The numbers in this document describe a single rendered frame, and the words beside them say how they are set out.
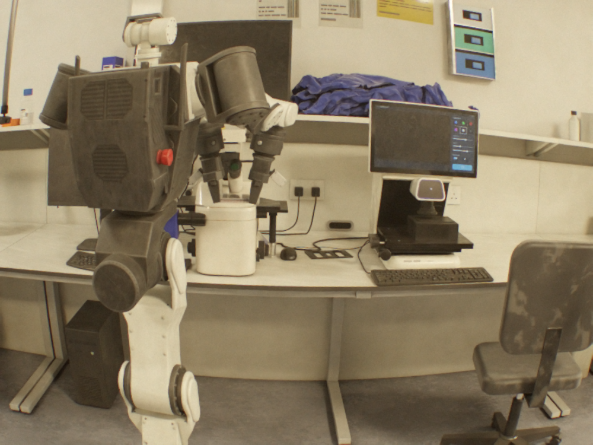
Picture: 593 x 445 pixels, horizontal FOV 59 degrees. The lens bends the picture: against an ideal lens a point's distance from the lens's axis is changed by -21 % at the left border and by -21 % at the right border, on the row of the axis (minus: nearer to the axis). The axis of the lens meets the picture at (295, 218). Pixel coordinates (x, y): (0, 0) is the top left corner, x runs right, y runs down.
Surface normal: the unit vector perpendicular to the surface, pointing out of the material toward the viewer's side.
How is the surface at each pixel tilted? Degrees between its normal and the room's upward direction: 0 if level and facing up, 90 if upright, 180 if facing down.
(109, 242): 51
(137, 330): 82
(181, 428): 100
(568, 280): 90
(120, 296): 96
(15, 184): 90
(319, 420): 0
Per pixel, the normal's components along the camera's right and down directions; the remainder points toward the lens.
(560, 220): 0.04, 0.18
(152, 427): -0.09, -0.16
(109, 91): -0.17, 0.27
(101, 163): -0.17, 0.51
